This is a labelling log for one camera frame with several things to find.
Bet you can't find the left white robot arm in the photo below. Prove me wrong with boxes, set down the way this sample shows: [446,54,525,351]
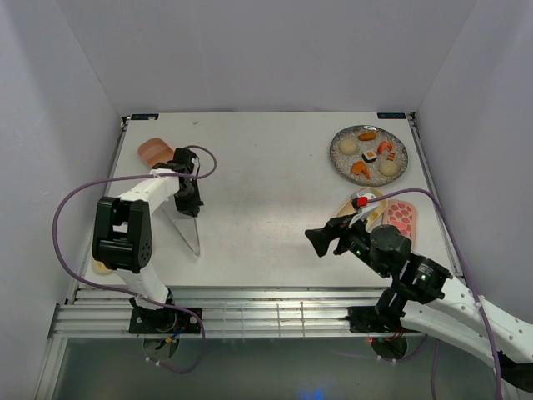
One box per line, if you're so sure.
[92,147,203,333]

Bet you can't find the pink lunch box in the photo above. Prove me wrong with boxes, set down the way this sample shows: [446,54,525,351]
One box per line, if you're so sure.
[137,137,174,169]

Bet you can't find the grey speckled plate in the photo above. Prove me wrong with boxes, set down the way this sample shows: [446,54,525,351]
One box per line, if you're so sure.
[329,125,409,187]

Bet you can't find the aluminium frame rail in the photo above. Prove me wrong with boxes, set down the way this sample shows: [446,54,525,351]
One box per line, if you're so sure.
[47,287,471,339]

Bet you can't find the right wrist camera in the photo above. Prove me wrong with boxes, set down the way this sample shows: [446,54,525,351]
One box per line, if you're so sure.
[351,189,378,222]

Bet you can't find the orange fried shrimp toy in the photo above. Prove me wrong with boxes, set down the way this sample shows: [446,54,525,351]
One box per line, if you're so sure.
[351,161,371,179]

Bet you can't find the sushi roll toy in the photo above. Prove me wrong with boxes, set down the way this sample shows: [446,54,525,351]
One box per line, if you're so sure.
[361,151,378,163]

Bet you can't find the blue table label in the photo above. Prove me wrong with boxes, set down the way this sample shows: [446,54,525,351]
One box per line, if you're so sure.
[130,113,159,121]
[376,112,406,120]

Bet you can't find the left blue table label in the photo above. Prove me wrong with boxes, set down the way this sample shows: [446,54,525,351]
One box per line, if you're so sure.
[130,113,159,121]

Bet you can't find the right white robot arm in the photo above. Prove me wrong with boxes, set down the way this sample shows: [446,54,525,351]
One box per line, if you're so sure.
[305,217,532,392]

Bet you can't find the yellow perforated lid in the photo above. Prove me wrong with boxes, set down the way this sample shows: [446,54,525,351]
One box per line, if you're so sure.
[92,260,112,275]

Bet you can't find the right blue table label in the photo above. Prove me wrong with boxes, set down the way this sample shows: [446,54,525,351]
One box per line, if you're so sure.
[376,112,406,120]

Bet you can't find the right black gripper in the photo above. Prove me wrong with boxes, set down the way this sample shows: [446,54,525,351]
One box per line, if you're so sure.
[304,210,390,278]

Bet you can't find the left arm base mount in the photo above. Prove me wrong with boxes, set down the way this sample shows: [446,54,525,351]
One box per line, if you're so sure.
[128,307,202,334]

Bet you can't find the pink perforated lid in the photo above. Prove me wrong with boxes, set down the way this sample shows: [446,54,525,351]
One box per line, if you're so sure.
[382,198,417,246]

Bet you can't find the metal tongs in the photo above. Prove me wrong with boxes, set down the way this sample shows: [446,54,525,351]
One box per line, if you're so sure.
[160,200,201,257]

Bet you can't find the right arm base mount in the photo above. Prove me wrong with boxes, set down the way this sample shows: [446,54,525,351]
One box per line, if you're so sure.
[345,306,405,333]

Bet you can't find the rice ball toy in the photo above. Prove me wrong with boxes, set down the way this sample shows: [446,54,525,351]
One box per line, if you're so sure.
[379,160,399,177]
[338,138,358,156]

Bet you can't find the yellow lunch box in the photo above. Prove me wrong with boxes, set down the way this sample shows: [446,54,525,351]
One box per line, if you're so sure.
[336,187,387,230]

